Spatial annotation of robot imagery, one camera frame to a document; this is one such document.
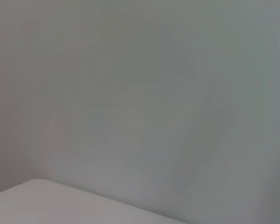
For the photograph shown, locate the white table with rounded corner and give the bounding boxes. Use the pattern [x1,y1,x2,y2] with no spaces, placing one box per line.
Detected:
[0,178,190,224]

